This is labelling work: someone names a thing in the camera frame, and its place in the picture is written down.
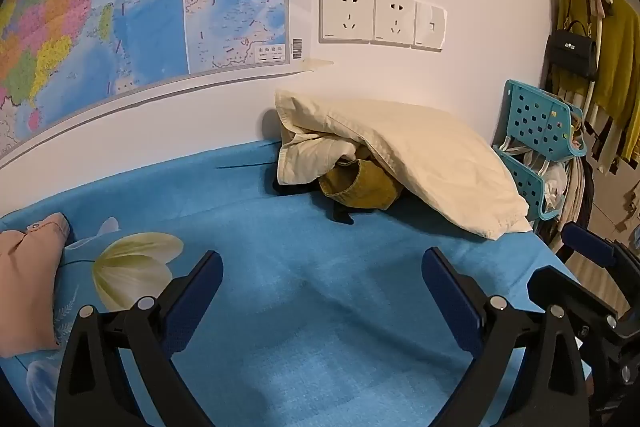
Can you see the mustard button shirt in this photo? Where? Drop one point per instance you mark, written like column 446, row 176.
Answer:
column 365, row 187

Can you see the cream large garment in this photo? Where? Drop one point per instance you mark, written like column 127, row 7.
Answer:
column 425, row 147

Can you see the beige tape strip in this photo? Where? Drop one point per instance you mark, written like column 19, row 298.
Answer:
column 320, row 64

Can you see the pink garment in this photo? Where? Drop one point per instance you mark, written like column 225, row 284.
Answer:
column 25, row 282

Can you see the black garment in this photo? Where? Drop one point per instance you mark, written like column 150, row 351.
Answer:
column 340, row 213

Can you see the colourful wall map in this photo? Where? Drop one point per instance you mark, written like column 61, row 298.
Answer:
column 150, row 7

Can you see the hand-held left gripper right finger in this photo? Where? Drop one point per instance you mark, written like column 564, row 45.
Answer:
column 445, row 292

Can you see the beige fringed hanging clothes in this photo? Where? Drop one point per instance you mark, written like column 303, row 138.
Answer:
column 570, row 94

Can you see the blue floral bed sheet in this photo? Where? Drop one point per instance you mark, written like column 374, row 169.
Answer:
column 300, row 257

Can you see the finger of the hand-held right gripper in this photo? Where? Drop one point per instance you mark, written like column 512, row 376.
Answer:
column 560, row 289
column 587, row 244

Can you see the white wall socket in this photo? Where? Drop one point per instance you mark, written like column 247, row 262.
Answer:
column 395, row 19
column 347, row 13

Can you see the white light switch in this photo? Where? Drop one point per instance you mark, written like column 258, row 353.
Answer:
column 430, row 27

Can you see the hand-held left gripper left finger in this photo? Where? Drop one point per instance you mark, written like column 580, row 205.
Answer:
column 197, row 292

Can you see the teal plastic shelf rack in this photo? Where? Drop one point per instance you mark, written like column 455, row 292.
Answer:
column 535, row 117

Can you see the yellow-green sweater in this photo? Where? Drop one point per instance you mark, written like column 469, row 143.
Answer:
column 617, row 57

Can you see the black handbag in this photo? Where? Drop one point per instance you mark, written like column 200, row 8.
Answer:
column 572, row 52

